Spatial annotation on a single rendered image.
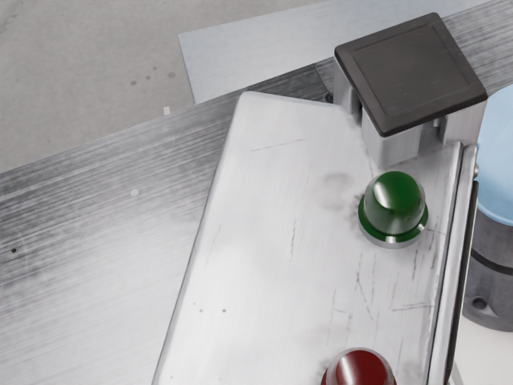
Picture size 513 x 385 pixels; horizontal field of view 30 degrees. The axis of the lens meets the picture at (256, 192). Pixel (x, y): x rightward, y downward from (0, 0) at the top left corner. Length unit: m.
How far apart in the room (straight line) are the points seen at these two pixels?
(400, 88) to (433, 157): 0.03
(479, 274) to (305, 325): 0.61
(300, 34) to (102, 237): 0.37
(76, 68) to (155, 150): 1.20
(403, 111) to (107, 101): 1.93
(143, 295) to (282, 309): 0.73
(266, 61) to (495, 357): 0.49
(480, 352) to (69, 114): 1.48
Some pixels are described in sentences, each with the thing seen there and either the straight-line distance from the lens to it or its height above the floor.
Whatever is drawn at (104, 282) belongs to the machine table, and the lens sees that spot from 1.09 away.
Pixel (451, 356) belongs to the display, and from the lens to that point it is 0.36.
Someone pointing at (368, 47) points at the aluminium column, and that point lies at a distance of 0.38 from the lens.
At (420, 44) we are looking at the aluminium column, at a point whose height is 1.50.
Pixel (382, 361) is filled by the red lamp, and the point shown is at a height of 1.50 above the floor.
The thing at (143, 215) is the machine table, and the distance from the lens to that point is 1.12.
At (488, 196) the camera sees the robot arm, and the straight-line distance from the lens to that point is 0.83.
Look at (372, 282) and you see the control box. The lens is 0.35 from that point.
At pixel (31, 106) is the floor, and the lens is 2.31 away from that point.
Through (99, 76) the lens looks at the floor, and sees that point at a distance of 2.32.
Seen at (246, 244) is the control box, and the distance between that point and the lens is 0.36.
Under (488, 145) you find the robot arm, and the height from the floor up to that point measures 1.11.
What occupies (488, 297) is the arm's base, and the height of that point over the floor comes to 0.92.
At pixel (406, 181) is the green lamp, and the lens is 0.35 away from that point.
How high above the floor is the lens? 1.79
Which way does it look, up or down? 59 degrees down
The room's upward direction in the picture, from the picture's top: 7 degrees counter-clockwise
